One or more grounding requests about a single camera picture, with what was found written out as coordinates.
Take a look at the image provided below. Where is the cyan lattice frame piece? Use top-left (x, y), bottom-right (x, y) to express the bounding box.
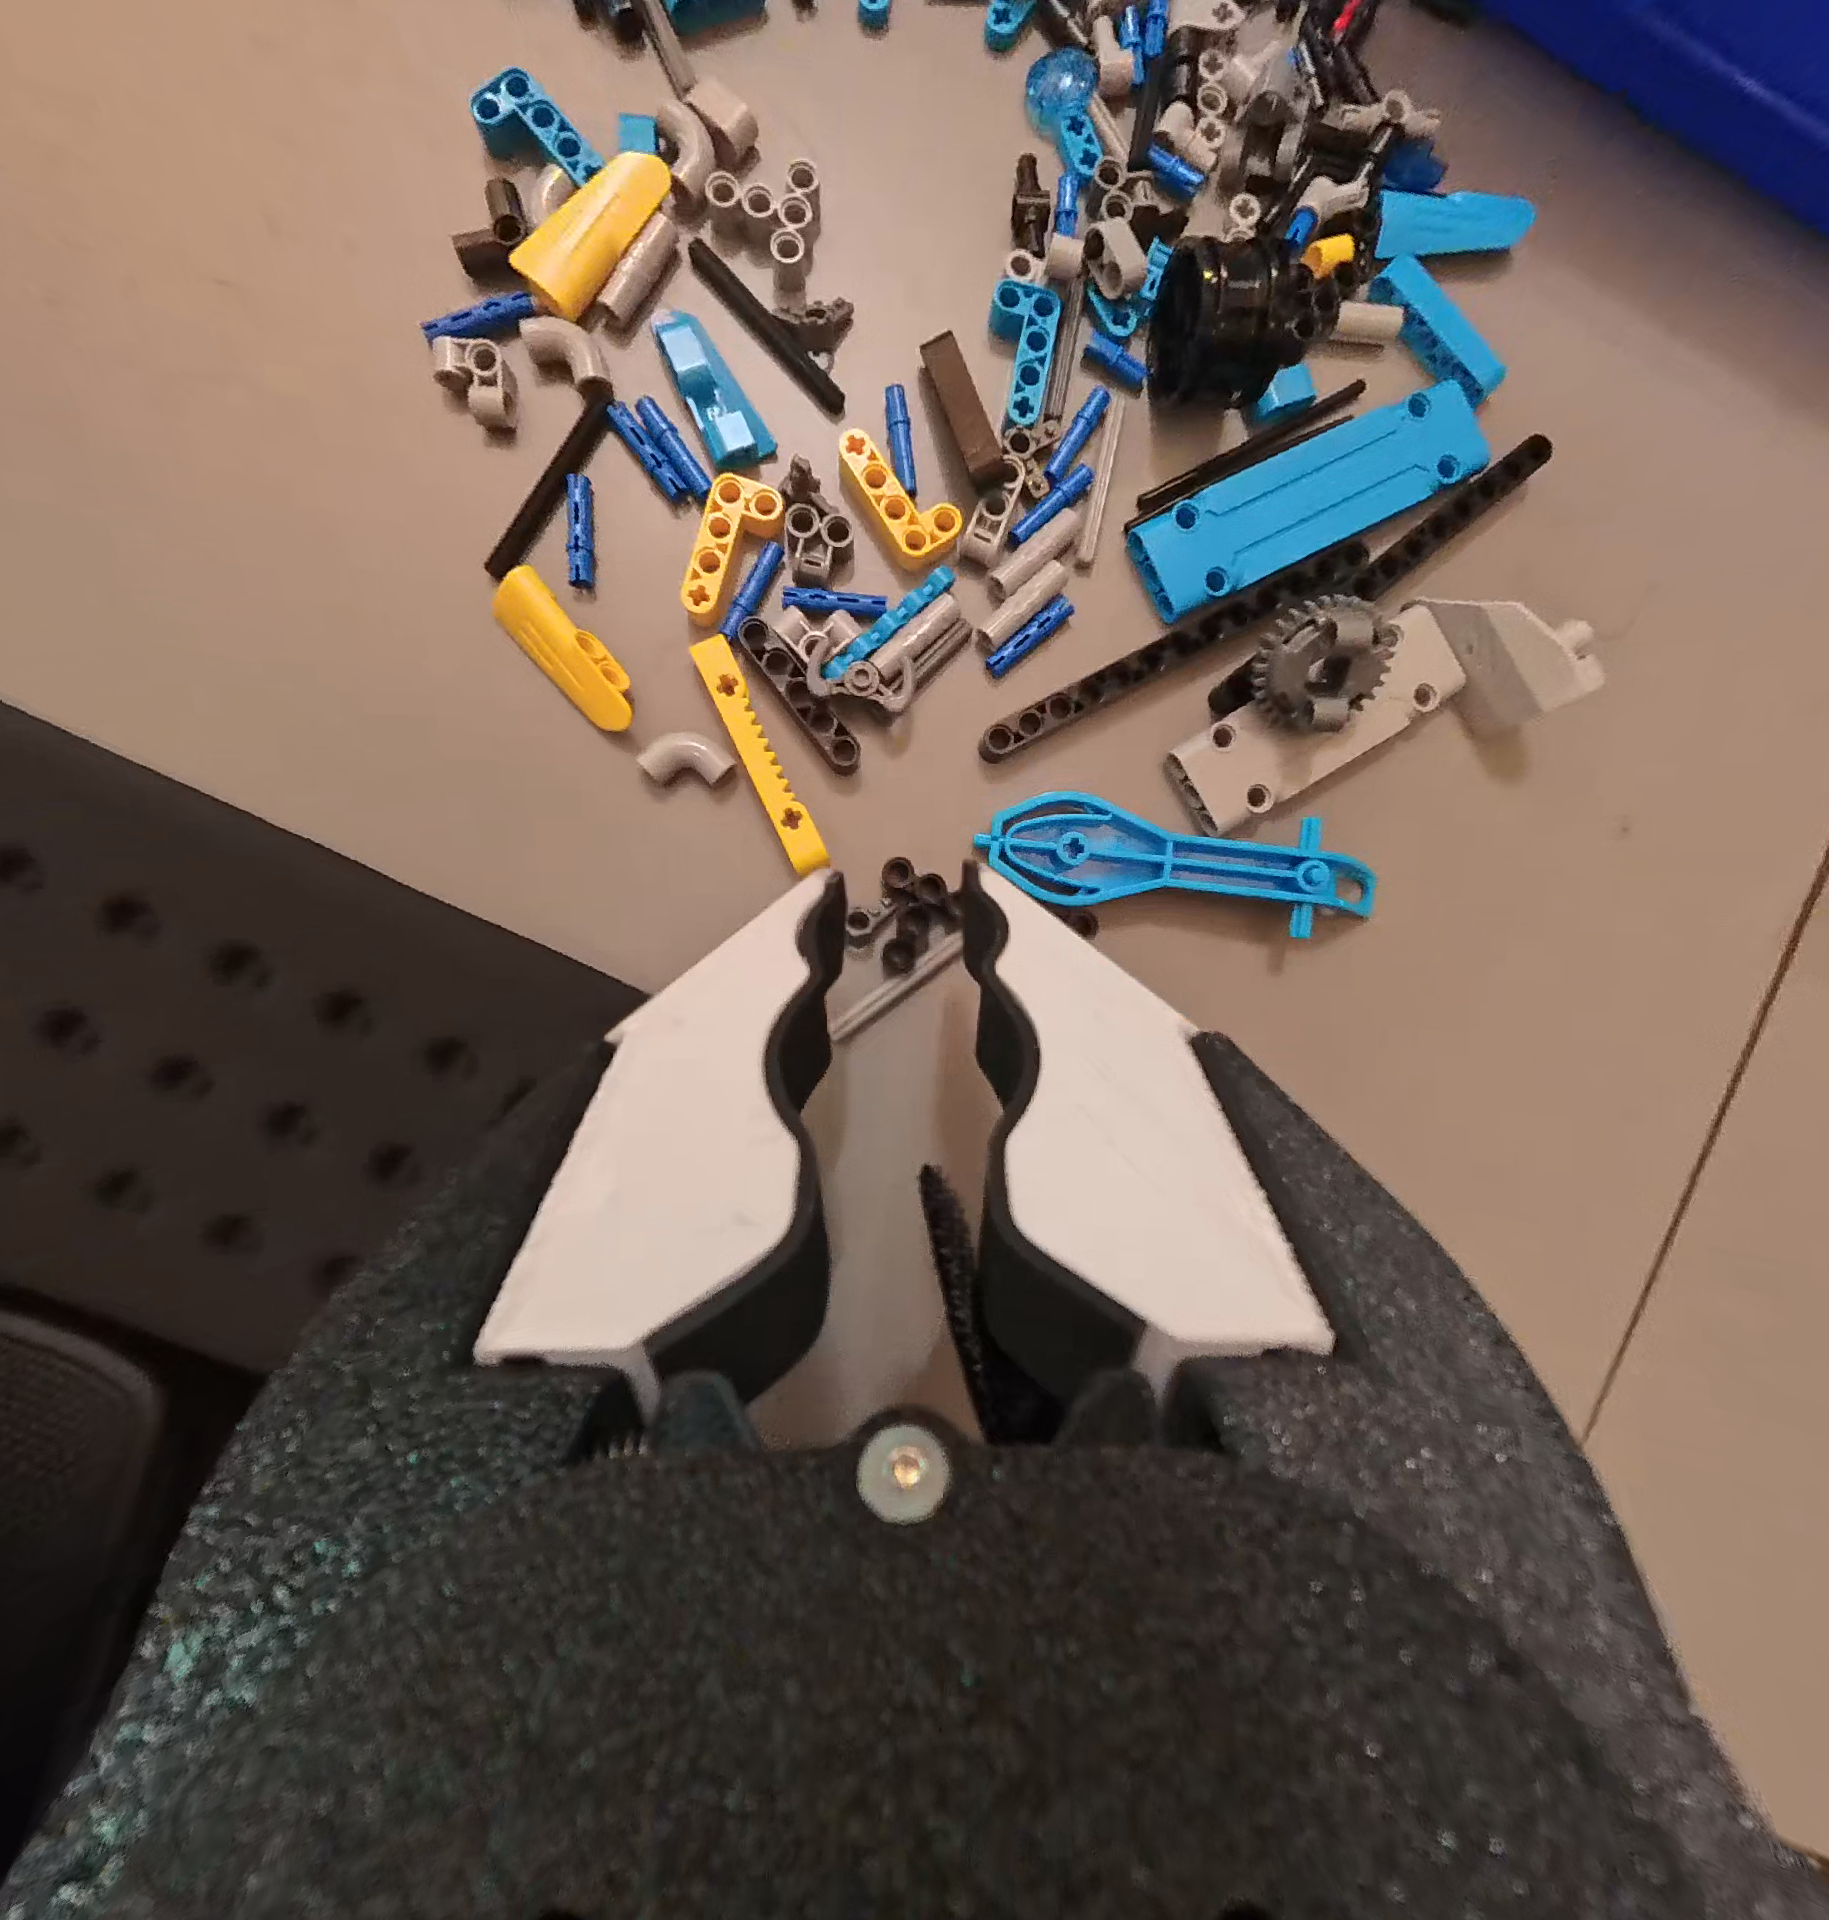
top-left (975, 791), bottom-right (1376, 938)

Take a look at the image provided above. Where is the grey axle rod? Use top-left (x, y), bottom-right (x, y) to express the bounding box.
top-left (828, 943), bottom-right (964, 1044)

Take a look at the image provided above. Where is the grey gear assembly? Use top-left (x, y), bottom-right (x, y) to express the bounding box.
top-left (1160, 590), bottom-right (1607, 837)

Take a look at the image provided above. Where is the long black beam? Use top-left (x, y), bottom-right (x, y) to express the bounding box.
top-left (978, 435), bottom-right (1552, 766)

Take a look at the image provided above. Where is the pile of toy brick parts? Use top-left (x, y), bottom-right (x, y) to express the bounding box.
top-left (419, 0), bottom-right (1607, 976)

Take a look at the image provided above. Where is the black perforated panel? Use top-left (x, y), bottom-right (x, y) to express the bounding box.
top-left (0, 680), bottom-right (653, 1373)

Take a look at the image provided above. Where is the yellow wedge panel piece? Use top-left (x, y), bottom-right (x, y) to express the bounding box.
top-left (509, 149), bottom-right (672, 324)

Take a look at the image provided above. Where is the long blue panel piece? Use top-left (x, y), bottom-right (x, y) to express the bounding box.
top-left (1125, 377), bottom-right (1492, 623)

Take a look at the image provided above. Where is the black wide wheel hub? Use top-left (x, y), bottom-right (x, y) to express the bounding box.
top-left (1146, 230), bottom-right (1342, 408)

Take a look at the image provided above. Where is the black mesh chair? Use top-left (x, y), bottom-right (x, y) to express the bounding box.
top-left (0, 1302), bottom-right (167, 1666)

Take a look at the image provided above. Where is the blue storage bin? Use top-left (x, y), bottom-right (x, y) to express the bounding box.
top-left (1476, 0), bottom-right (1829, 287)

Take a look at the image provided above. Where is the grey desk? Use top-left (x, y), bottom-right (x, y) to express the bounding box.
top-left (0, 0), bottom-right (1829, 1862)

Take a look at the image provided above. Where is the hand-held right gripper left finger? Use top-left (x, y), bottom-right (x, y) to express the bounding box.
top-left (471, 870), bottom-right (849, 1425)

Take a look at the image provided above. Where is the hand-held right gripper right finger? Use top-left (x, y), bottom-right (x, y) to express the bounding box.
top-left (959, 858), bottom-right (1336, 1434)

